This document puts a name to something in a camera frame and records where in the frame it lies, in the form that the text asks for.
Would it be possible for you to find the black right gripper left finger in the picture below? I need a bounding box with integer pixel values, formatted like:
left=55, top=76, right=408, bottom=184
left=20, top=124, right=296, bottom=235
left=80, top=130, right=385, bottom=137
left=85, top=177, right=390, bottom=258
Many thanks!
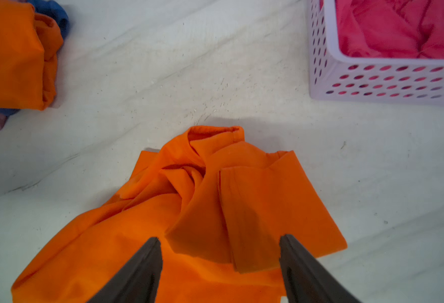
left=89, top=237, right=163, bottom=303

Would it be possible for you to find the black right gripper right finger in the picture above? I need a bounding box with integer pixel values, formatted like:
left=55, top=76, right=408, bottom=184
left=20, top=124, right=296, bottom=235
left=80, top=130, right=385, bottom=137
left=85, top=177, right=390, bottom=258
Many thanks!
left=280, top=234, right=360, bottom=303

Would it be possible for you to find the orange t-shirt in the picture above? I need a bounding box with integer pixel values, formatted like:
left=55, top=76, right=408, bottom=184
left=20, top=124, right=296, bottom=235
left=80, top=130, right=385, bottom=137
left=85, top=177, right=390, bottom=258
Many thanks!
left=11, top=126, right=348, bottom=302
left=0, top=0, right=64, bottom=111

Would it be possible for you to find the lilac perforated plastic basket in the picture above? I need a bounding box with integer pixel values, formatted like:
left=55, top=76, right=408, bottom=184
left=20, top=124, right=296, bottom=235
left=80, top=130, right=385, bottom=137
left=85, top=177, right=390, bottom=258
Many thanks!
left=306, top=1, right=444, bottom=106

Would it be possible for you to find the folded orange t-shirt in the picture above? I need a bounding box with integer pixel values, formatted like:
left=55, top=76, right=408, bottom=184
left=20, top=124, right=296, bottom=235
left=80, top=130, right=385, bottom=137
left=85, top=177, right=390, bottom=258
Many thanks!
left=0, top=0, right=64, bottom=111

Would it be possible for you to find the pink t-shirt in basket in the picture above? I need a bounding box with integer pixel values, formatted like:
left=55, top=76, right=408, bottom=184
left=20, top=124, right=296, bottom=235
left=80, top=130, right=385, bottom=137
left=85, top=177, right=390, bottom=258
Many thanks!
left=319, top=1, right=444, bottom=60

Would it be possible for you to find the folded blue t-shirt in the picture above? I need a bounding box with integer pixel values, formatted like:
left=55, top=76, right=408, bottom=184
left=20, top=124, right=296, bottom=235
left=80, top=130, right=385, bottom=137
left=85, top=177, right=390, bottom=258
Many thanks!
left=0, top=0, right=70, bottom=117

